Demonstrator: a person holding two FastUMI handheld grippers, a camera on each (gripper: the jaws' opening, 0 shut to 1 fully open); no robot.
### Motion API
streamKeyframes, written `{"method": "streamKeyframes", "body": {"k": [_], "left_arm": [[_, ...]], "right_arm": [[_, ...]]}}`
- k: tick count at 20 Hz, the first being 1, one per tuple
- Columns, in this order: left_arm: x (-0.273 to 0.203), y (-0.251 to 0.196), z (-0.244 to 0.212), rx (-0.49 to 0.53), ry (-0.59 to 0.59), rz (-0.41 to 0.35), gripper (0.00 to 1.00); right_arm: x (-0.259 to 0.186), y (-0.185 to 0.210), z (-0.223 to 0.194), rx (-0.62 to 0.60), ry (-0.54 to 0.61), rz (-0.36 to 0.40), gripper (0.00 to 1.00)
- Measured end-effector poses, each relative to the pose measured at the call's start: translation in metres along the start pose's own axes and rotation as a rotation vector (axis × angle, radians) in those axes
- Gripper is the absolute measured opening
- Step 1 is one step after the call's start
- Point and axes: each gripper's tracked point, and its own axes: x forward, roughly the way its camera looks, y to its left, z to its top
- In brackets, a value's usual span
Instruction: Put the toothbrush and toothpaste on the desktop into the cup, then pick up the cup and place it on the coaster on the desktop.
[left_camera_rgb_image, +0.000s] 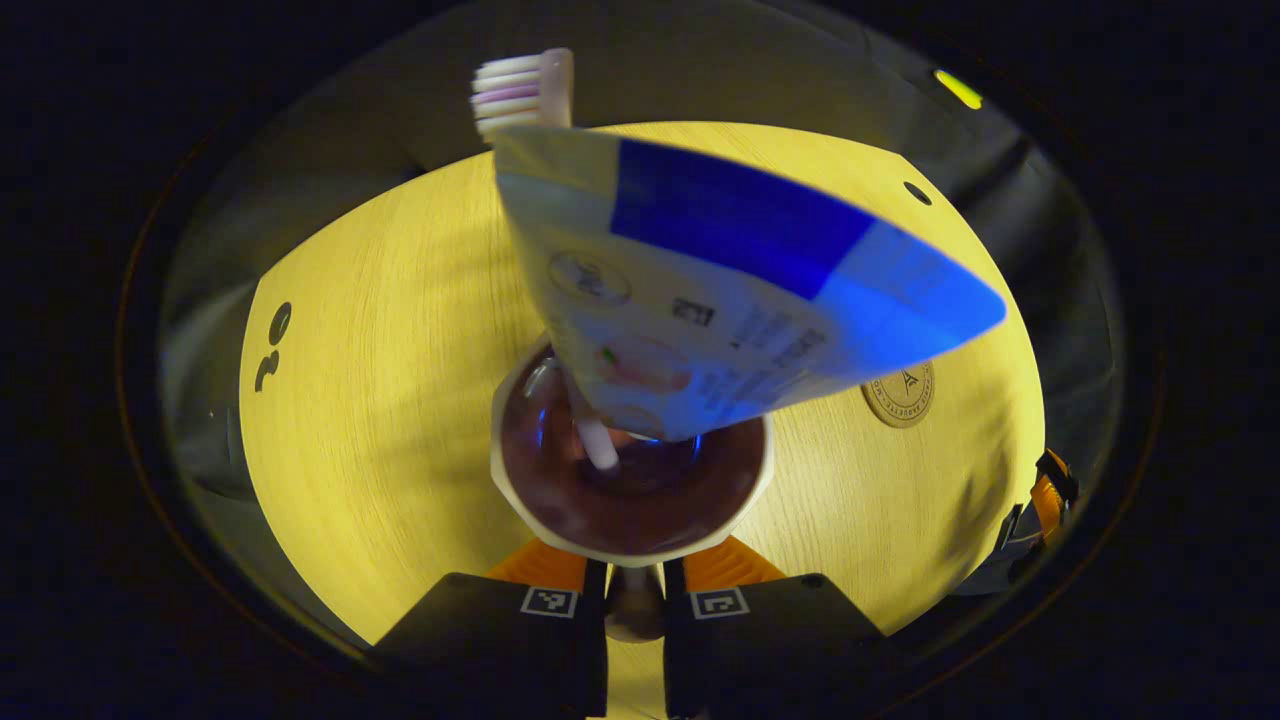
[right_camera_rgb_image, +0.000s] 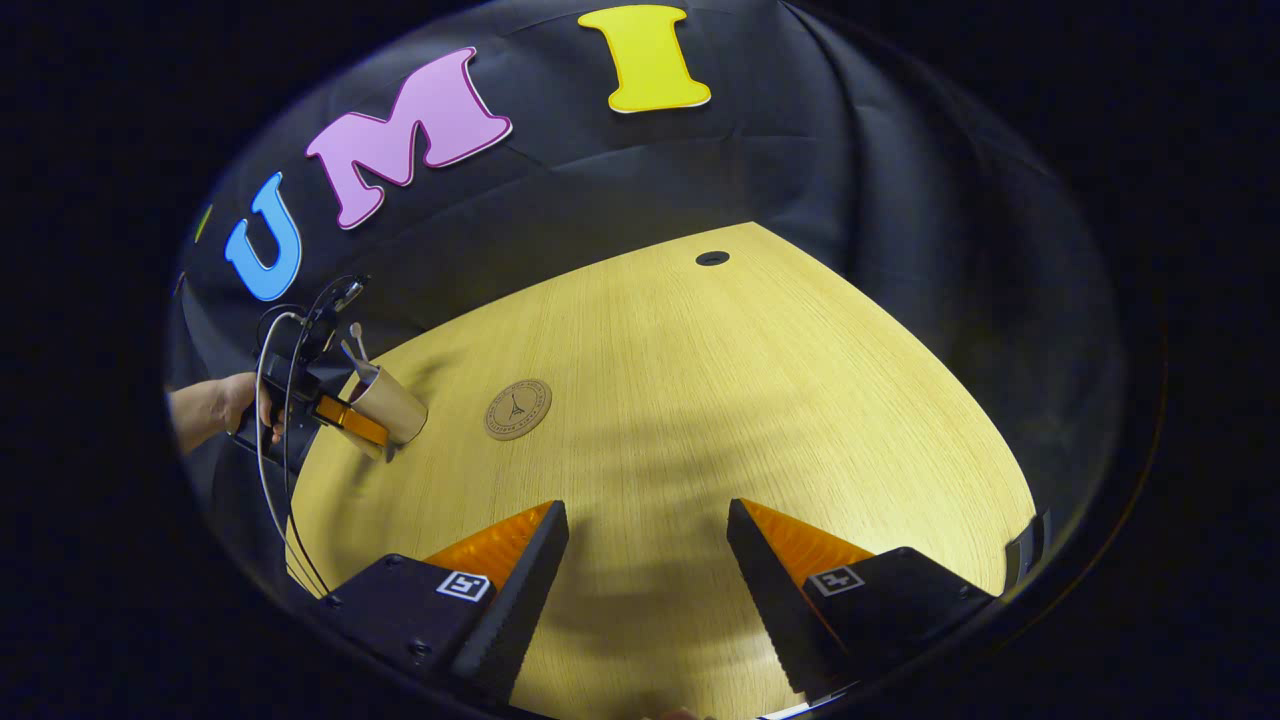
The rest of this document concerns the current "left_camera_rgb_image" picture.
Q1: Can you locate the white toothpaste tube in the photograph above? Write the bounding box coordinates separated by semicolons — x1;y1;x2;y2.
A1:
493;125;1008;443

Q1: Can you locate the wooden desktop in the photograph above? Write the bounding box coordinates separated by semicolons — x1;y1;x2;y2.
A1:
238;122;1046;719

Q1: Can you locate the cream cup with wooden handle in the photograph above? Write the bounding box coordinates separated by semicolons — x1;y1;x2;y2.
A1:
489;335;776;643

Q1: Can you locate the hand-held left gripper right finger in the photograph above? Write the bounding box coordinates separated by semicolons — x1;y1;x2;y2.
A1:
663;535;891;719

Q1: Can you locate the round brown coaster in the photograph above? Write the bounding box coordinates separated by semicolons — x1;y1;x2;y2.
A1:
862;360;937;429

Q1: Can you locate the white toothbrush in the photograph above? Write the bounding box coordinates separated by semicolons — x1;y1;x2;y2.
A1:
471;48;621;471

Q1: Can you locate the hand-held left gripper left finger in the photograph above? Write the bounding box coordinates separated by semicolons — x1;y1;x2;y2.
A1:
370;538;609;719

